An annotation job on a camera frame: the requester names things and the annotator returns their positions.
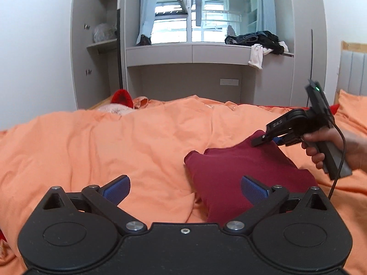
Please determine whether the light blue curtain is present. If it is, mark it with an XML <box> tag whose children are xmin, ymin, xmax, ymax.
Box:
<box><xmin>137</xmin><ymin>0</ymin><xmax>157</xmax><ymax>45</ymax></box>
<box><xmin>255</xmin><ymin>0</ymin><xmax>277</xmax><ymax>39</ymax></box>

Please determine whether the orange lace cloth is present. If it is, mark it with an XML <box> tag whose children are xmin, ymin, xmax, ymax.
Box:
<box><xmin>132</xmin><ymin>97</ymin><xmax>150</xmax><ymax>109</ymax></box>

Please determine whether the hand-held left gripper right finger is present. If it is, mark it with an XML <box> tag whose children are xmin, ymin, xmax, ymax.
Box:
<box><xmin>223</xmin><ymin>175</ymin><xmax>327</xmax><ymax>233</ymax></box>

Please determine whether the grey built-in wardrobe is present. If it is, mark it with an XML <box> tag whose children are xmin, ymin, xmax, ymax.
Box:
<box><xmin>70</xmin><ymin>0</ymin><xmax>327</xmax><ymax>111</ymax></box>

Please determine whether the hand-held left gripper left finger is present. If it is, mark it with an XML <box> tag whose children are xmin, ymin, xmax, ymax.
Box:
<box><xmin>43</xmin><ymin>175</ymin><xmax>147</xmax><ymax>234</ymax></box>

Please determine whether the clear plastic bag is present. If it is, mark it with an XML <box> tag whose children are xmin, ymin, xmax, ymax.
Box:
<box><xmin>93</xmin><ymin>23</ymin><xmax>117</xmax><ymax>43</ymax></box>

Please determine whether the person's right hand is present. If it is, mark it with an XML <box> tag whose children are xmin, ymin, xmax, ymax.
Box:
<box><xmin>302</xmin><ymin>126</ymin><xmax>367</xmax><ymax>171</ymax></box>

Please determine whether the orange duvet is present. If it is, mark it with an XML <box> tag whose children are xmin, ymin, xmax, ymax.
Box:
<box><xmin>0</xmin><ymin>93</ymin><xmax>367</xmax><ymax>275</ymax></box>

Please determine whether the grey padded headboard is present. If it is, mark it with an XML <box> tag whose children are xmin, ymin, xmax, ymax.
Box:
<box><xmin>334</xmin><ymin>41</ymin><xmax>367</xmax><ymax>105</ymax></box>

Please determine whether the black cable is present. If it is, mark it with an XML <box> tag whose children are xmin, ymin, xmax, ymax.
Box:
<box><xmin>327</xmin><ymin>120</ymin><xmax>346</xmax><ymax>201</ymax></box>

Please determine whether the dark red long-sleeved shirt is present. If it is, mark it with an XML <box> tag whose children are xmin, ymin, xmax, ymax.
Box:
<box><xmin>183</xmin><ymin>130</ymin><xmax>319</xmax><ymax>227</ymax></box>

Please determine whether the black leaning board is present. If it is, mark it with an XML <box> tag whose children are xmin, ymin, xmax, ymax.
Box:
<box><xmin>115</xmin><ymin>9</ymin><xmax>123</xmax><ymax>90</ymax></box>

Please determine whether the pale pink cloth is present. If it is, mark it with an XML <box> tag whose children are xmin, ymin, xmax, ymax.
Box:
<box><xmin>97</xmin><ymin>104</ymin><xmax>129</xmax><ymax>115</ymax></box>

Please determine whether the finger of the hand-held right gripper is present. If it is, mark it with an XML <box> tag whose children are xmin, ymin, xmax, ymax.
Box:
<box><xmin>274</xmin><ymin>135</ymin><xmax>301</xmax><ymax>146</ymax></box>
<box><xmin>251</xmin><ymin>133</ymin><xmax>276</xmax><ymax>147</ymax></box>

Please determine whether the white hanging cloth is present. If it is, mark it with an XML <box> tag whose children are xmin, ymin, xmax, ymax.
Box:
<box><xmin>248</xmin><ymin>44</ymin><xmax>273</xmax><ymax>70</ymax></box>

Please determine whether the pile of dark clothes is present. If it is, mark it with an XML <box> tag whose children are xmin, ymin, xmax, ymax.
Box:
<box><xmin>224</xmin><ymin>30</ymin><xmax>287</xmax><ymax>55</ymax></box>

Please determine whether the red plush toy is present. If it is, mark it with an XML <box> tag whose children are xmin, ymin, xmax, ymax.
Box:
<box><xmin>110</xmin><ymin>89</ymin><xmax>135</xmax><ymax>109</ymax></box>

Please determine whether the window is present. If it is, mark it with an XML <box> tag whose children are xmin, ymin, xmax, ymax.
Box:
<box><xmin>140</xmin><ymin>0</ymin><xmax>276</xmax><ymax>45</ymax></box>

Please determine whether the orange pillow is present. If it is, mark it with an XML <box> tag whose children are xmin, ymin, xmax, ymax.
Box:
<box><xmin>334</xmin><ymin>89</ymin><xmax>367</xmax><ymax>127</ymax></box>

